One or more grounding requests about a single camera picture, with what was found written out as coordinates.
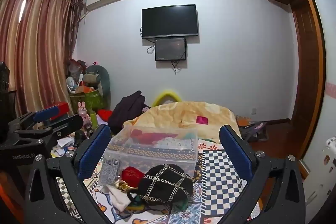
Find pink rabbit toy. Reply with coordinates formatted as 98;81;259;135
78;101;91;125

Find red pouch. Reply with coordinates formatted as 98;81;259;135
121;166;146;188

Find white appliance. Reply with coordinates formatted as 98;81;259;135
302;135;336;210

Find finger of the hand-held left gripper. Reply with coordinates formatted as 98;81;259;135
8;105;60;133
13;114;84;147

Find red cloth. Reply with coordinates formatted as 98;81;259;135
97;109;114;122

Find dark jacket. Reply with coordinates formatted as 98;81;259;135
108;91;152;134

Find yellow-green curved cushion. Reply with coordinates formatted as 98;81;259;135
152;90;183;107

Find black monitor cables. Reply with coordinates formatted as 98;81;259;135
171;60;182;75

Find white cloth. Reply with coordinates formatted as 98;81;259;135
106;185;132;212

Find small black monitor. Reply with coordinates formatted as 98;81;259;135
154;38;187;62

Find yellow patterned quilt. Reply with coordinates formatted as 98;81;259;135
123;101;242;144

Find clear plastic storage box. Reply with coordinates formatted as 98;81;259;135
101;126;199;179

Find striped brown curtain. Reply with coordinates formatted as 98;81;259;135
0;0;85;121

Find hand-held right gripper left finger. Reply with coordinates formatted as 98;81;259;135
25;124;116;224

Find grey patterned sock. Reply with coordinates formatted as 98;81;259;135
99;158;123;185

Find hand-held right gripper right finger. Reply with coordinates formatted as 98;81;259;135
218;124;306;224

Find black hat with metal chains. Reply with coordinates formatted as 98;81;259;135
136;164;194;205

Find pile of papers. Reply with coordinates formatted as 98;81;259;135
49;134;77;159

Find wall-mounted black television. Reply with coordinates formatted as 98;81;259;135
141;4;198;40

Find patterned bed sheet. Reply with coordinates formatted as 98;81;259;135
56;135;263;224

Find gold metal accessory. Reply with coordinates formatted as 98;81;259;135
115;179;137;192

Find red box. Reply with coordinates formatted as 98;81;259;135
53;102;69;117

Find green bag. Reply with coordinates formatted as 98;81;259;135
70;90;104;115

